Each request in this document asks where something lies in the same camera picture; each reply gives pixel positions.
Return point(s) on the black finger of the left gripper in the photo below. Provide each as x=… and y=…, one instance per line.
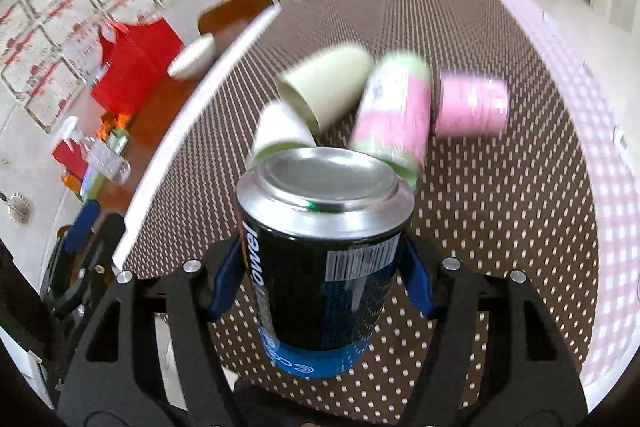
x=79, y=269

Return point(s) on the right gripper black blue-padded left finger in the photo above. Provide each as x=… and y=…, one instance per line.
x=115, y=378

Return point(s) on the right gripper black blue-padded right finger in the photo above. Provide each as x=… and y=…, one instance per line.
x=529, y=376

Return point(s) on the black blue metal can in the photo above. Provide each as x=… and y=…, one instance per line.
x=320, y=229

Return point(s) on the white green-lined paper cup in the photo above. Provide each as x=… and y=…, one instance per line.
x=278, y=128

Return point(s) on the pink plastic cup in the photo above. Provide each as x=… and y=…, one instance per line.
x=471, y=106

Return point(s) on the pale green paper cup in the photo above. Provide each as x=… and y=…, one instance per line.
x=326, y=86

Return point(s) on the clear spray bottle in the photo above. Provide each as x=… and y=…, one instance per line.
x=95, y=152

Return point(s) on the brown polka dot tablecloth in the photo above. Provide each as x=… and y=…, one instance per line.
x=519, y=200

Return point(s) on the red gift bag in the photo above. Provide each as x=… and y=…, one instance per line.
x=135, y=59

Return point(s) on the white ceramic bowl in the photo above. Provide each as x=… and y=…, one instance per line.
x=195, y=60

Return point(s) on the pink checked tablecloth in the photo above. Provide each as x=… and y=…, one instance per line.
x=615, y=189

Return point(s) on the brown wooden chair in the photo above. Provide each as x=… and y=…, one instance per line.
x=230, y=14

